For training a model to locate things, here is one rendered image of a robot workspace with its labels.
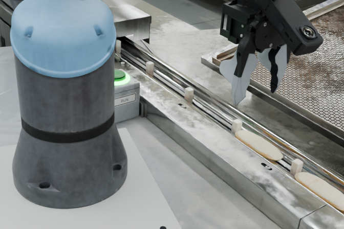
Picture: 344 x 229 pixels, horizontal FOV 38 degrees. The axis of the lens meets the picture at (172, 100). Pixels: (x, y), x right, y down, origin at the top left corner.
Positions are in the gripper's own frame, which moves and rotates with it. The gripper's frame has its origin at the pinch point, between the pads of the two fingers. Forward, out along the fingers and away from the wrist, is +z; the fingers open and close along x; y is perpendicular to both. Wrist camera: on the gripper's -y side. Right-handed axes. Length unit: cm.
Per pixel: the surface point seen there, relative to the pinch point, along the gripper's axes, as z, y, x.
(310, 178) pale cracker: 8.1, -13.4, 0.5
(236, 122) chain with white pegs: 7.1, 3.5, 0.6
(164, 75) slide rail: 8.9, 28.3, -1.4
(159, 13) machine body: 12, 71, -29
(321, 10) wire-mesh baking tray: -1.3, 22.4, -42.6
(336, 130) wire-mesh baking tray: 4.7, -9.6, -9.4
